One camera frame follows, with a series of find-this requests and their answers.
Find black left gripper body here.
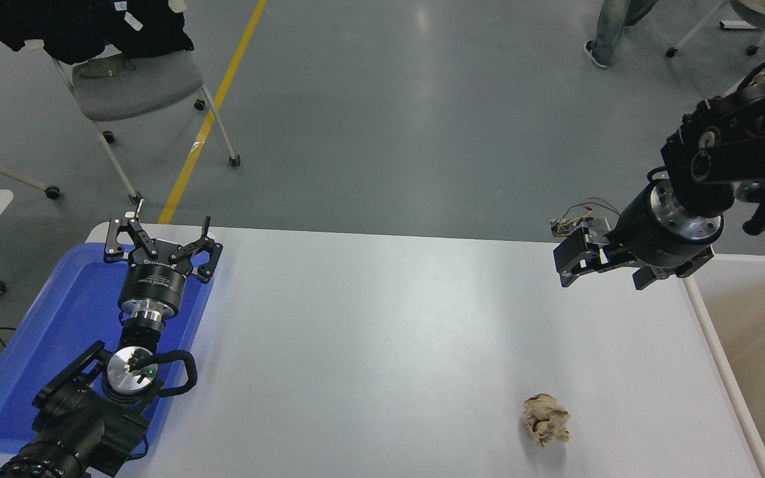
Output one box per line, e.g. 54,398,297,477
119,247,192,319

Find white chair leg with caster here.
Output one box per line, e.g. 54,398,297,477
0,90,62,200

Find white frame wheeled chair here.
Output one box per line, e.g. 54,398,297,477
665,0,765,94

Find circuit board with wires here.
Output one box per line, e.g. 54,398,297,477
551,198,621,240

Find tan paper ball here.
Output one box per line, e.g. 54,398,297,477
523,394,572,449

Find olive cloth item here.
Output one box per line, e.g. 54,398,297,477
79,57,126,80

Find grey seat wheeled chair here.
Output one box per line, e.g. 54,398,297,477
24,37,242,204

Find blue plastic tray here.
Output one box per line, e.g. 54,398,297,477
0,242,216,455

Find black garment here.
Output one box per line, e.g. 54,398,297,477
0,0,195,66

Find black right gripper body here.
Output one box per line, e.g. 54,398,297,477
610,189,716,291

